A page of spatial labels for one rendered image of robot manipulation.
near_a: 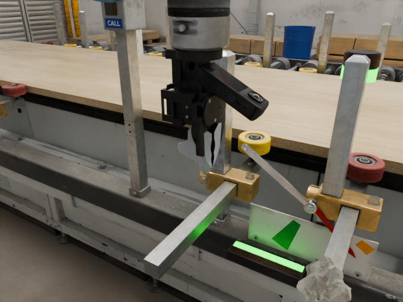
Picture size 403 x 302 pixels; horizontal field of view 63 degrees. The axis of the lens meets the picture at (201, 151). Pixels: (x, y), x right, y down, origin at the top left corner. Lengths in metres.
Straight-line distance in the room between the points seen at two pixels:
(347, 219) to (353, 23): 7.29
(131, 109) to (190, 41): 0.42
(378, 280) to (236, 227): 0.32
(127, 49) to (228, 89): 0.39
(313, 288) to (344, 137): 0.28
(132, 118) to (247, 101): 0.44
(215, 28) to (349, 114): 0.28
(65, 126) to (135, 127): 0.65
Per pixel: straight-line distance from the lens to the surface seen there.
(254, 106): 0.48
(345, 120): 0.63
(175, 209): 0.91
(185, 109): 0.53
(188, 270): 1.45
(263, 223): 0.78
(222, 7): 0.49
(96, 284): 1.74
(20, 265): 1.97
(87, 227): 1.78
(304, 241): 0.77
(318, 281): 0.50
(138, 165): 0.92
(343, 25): 7.88
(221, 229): 0.84
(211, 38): 0.48
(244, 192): 0.75
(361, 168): 0.75
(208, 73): 0.50
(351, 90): 0.62
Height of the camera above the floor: 1.23
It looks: 25 degrees down
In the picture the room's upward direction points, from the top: straight up
